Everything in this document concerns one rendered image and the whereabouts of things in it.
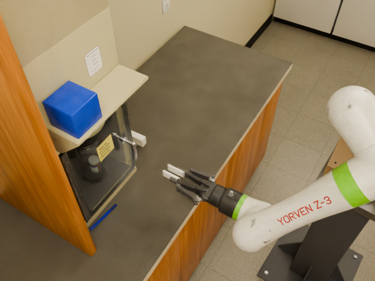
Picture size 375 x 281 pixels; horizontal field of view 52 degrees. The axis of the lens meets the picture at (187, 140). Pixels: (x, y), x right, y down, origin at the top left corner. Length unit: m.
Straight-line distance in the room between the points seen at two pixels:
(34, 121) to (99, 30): 0.35
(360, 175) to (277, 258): 1.56
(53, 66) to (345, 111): 0.73
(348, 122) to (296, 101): 2.42
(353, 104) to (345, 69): 2.89
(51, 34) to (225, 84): 1.21
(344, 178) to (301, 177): 1.87
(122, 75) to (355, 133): 0.68
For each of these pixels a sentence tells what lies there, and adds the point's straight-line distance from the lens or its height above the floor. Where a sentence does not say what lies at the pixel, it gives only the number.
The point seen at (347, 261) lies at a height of 0.02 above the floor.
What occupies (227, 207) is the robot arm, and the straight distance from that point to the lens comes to 1.30.
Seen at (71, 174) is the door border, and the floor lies 1.28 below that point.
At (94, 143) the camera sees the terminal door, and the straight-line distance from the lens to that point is 1.30.
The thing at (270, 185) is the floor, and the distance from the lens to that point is 2.81.
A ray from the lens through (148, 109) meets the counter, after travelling 1.91.
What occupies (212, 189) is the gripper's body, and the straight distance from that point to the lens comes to 1.35.
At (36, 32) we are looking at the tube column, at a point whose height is 1.77.
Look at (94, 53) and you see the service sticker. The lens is 1.16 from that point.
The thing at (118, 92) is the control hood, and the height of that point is 1.51.
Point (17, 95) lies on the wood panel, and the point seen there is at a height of 1.73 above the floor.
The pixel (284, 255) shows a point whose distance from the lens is 2.55.
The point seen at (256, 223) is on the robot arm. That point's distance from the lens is 1.14.
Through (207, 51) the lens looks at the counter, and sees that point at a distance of 2.26.
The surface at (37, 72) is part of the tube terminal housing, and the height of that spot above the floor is 1.67.
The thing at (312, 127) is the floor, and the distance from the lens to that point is 3.25.
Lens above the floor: 2.28
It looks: 49 degrees down
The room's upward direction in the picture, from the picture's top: straight up
